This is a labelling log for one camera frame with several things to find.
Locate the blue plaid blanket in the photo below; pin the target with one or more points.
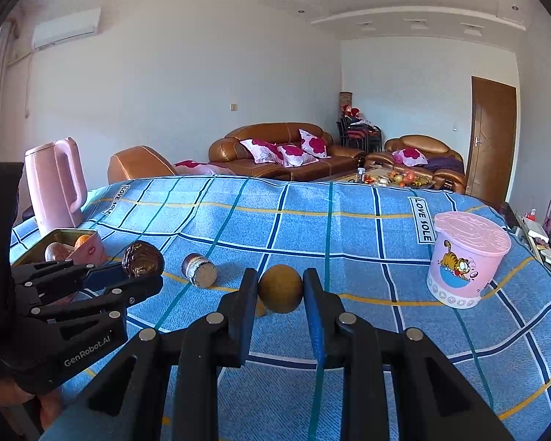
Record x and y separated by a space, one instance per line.
349 239

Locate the brown leather armchair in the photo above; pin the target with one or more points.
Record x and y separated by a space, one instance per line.
137 163

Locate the red plush toy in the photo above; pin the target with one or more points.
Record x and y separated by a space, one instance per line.
350 111

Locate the brown leather sofa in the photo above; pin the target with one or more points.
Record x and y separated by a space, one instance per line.
275 131

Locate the pink electric kettle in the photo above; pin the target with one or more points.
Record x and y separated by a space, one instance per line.
50 183

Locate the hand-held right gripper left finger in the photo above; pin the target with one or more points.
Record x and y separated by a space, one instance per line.
248 317

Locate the stack of dark chairs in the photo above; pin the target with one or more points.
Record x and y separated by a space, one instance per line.
359 134

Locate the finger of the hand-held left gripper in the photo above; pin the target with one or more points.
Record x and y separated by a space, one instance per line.
105 275
137 285

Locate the pile of fruit on table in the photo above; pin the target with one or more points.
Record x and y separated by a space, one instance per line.
406 178

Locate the pink tin box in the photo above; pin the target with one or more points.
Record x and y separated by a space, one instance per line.
89 252

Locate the white air conditioner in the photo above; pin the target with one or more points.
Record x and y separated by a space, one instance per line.
66 30

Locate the pale round fruit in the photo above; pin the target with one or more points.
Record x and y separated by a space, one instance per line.
57 251

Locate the small jar with tan end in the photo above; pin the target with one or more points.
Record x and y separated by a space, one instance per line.
199 271

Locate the pink bucket with cat print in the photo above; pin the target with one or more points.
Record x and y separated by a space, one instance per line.
463 266

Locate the small red bottle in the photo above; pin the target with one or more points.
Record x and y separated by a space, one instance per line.
530 215

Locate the coffee table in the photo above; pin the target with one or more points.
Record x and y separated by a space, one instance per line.
344 177

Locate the brown wooden door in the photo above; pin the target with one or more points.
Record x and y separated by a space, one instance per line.
491 147

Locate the brown round fruit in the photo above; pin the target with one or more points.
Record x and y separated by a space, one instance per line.
280 289

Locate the dark brown shiny object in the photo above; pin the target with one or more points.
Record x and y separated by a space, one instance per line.
142 257

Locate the purple throw blanket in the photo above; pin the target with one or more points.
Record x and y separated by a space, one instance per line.
445 165

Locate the person's left hand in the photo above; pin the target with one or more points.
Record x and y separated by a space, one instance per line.
53 409

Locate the tall patterned vase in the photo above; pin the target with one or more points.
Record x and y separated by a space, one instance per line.
345 100

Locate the brown leather loveseat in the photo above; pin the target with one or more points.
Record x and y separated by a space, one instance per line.
418 141

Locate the pink floral bedding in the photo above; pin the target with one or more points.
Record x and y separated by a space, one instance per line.
202 167

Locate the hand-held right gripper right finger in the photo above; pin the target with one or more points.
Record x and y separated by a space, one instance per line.
314 326

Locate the white pillow with magenta flowers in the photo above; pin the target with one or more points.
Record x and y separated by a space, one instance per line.
409 157
261 150
297 155
314 143

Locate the white low cabinet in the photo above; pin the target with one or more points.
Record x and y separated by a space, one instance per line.
537 234

